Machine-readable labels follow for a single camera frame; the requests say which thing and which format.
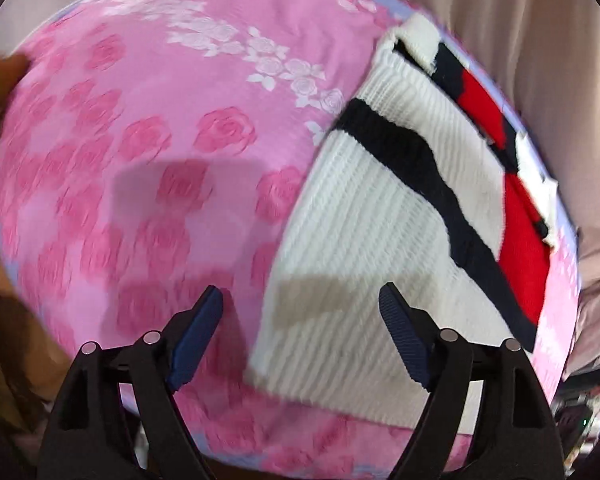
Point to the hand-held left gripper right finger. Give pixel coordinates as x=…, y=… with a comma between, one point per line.
x=404, y=336

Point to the beige curtain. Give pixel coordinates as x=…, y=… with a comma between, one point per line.
x=545, y=60

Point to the pink rose print blanket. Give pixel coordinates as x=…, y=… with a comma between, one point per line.
x=145, y=170

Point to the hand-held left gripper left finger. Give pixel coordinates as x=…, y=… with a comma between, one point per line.
x=196, y=337

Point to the white knit striped sweater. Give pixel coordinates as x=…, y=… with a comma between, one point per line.
x=380, y=240

